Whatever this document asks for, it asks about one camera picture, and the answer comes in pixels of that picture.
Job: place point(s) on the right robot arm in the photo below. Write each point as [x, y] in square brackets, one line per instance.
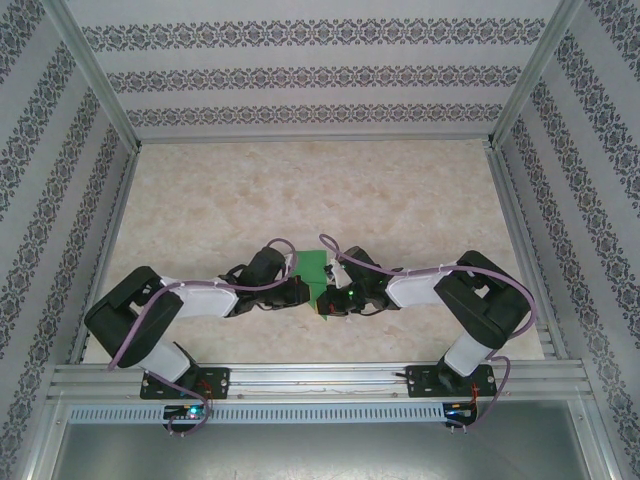
[480, 310]

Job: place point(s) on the green paper sheet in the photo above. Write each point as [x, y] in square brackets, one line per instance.
[310, 265]

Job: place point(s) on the sheet metal tray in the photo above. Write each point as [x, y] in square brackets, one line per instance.
[320, 455]

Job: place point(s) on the aluminium frame leg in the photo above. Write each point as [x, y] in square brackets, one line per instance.
[45, 440]
[597, 440]

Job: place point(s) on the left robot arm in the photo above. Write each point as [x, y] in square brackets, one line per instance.
[107, 310]

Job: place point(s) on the aluminium table side rail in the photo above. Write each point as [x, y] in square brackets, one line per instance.
[109, 250]
[525, 250]

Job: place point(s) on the right controller circuit board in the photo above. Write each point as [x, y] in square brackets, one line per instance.
[457, 411]

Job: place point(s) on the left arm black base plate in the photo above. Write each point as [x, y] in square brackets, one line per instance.
[220, 382]

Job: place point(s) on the aluminium frame post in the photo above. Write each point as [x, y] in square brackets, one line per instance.
[534, 75]
[95, 75]

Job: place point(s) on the aluminium mounting rail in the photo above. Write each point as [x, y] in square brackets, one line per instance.
[320, 377]

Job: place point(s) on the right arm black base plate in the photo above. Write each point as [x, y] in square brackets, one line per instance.
[422, 382]

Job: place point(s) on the left controller circuit board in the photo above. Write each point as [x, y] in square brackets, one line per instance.
[187, 411]

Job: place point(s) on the controller circuit board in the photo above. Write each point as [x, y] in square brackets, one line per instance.
[457, 411]
[187, 411]

